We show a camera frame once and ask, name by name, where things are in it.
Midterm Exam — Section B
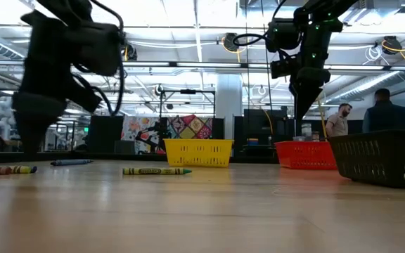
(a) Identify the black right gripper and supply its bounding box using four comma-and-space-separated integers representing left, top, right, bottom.
271, 58, 331, 136

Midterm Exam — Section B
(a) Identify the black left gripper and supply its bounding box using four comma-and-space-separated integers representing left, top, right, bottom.
12, 9, 102, 161

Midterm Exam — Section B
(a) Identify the blue crayon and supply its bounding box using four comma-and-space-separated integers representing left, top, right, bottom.
50, 159, 94, 167

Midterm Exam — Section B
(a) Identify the yellow plastic basket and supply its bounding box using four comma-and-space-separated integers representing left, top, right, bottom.
163, 138, 235, 168

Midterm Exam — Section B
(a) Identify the clear container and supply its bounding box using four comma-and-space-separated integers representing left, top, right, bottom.
301, 122, 313, 142

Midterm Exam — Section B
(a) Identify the white robot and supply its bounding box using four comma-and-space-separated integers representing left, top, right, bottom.
0, 96, 18, 141

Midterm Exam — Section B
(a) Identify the person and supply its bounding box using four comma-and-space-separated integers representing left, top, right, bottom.
362, 88, 405, 134
325, 103, 353, 138

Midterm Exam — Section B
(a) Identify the black equipment rack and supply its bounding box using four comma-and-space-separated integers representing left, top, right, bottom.
233, 108, 290, 157

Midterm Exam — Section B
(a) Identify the red plastic basket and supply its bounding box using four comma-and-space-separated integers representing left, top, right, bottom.
274, 140, 339, 171

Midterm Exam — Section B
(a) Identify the black cabinet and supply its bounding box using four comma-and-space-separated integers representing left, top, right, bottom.
89, 115, 124, 155

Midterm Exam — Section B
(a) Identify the white column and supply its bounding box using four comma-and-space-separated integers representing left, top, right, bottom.
215, 73, 243, 140

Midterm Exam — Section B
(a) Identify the black plastic basket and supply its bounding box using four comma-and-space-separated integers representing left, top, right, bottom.
328, 129, 405, 189

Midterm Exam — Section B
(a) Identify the colourful patterned panel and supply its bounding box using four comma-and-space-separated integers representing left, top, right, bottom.
120, 114, 214, 155

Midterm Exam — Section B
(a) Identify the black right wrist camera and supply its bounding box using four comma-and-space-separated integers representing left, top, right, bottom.
265, 19, 300, 51

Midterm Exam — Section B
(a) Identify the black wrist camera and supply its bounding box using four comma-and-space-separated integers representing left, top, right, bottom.
70, 21, 123, 77
265, 19, 300, 51

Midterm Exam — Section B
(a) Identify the black left camera cable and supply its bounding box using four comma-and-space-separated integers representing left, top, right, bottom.
89, 0, 127, 117

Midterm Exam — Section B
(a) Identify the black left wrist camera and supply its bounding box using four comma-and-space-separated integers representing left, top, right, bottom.
70, 21, 123, 77

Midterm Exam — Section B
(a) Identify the black frame rig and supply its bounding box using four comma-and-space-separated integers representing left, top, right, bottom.
158, 89, 217, 119

